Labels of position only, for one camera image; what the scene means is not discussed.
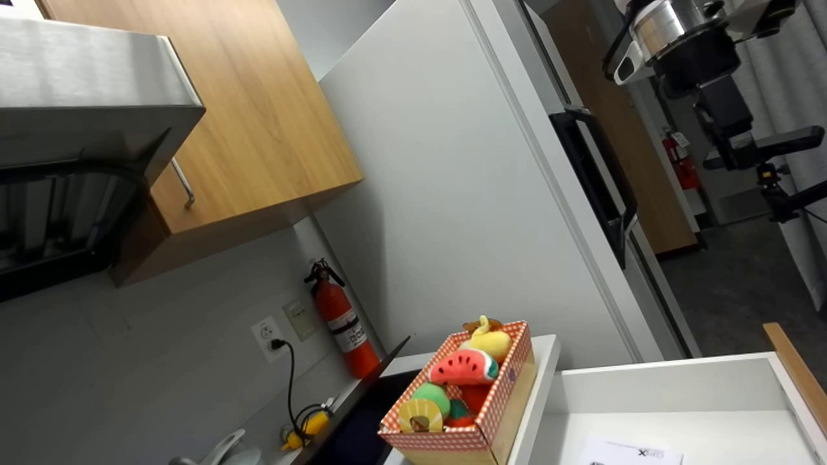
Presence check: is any white tall cabinet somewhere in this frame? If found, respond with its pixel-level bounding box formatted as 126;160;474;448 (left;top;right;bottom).
312;0;700;369

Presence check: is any yellow object on counter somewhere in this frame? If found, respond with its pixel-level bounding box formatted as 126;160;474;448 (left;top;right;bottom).
279;409;333;454

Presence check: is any watermelon slice plush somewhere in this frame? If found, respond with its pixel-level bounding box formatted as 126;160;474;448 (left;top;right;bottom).
427;343;501;389

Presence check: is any brown wooden door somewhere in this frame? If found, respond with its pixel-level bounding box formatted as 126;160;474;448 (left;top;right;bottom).
550;0;703;257

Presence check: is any metal wall cabinet handle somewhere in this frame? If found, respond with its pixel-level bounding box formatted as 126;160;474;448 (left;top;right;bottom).
169;156;197;212

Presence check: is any black camera tripod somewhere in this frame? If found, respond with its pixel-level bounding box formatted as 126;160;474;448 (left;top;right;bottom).
754;159;827;227

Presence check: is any black power cable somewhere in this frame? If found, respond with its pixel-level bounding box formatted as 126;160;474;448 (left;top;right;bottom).
270;337;333;443

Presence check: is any white wall outlet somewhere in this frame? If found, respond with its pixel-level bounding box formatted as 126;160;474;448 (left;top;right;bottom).
250;316;293;363

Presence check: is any white drawer with wooden front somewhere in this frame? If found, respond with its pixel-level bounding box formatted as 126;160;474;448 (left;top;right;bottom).
528;321;827;465

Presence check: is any green plush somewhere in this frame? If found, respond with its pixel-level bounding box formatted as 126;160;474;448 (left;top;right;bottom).
415;383;456;422

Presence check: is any white wall switch plate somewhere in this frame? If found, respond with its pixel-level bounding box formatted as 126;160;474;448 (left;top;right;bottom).
281;296;322;343

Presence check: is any orange checkered box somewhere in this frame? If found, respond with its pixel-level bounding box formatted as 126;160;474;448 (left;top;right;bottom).
378;321;537;465

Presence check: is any red fire extinguisher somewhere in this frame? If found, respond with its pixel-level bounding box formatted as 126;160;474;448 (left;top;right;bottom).
660;128;705;195
302;259;385;383

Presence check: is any black cooktop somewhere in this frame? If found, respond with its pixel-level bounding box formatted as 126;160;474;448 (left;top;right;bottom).
305;333;425;465

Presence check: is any yellow banana plush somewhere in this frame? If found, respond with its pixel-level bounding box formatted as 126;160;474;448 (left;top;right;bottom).
461;312;511;363

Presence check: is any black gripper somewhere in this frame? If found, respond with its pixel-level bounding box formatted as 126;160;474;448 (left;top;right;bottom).
652;32;757;172

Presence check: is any grey faucet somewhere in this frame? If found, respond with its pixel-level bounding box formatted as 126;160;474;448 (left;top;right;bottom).
166;426;261;465

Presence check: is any black stereo camera bar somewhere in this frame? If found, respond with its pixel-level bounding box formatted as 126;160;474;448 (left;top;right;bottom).
700;124;827;173

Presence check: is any wooden wall cabinet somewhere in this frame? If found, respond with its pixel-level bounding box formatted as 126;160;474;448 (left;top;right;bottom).
36;0;368;288

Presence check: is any stainless steel range hood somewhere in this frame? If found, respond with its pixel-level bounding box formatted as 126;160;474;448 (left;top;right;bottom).
0;15;208;306

